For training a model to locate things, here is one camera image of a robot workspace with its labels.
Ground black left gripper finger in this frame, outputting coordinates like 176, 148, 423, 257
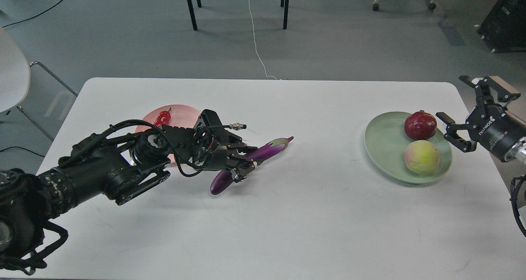
224, 156, 264, 183
228, 140, 258, 157

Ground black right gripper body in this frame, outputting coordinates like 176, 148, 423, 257
466, 104, 526, 163

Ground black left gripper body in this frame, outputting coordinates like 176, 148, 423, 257
193, 133, 242, 171

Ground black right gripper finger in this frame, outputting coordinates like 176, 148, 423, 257
436, 112, 477, 153
459, 76, 521, 110

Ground purple eggplant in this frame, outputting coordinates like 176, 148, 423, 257
209, 136, 294, 195

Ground red pomegranate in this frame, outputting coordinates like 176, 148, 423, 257
404, 110, 437, 141

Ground yellow green mango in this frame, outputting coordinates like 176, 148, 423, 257
404, 140, 440, 176

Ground red chili pepper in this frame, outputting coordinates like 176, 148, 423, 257
153, 107, 171, 127

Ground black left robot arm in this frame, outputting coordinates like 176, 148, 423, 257
0, 110, 276, 275

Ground pink plate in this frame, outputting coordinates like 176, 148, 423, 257
135, 104, 206, 168

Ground green plate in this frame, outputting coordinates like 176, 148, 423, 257
364, 111, 453, 184

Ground black equipment case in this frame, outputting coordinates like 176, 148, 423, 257
477, 0, 526, 53

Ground black table legs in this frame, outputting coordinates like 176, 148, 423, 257
183, 0, 291, 31

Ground white chair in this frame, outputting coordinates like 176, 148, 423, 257
0, 29, 78, 142

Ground white cable on floor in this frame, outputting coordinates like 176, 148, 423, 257
241, 0, 281, 80

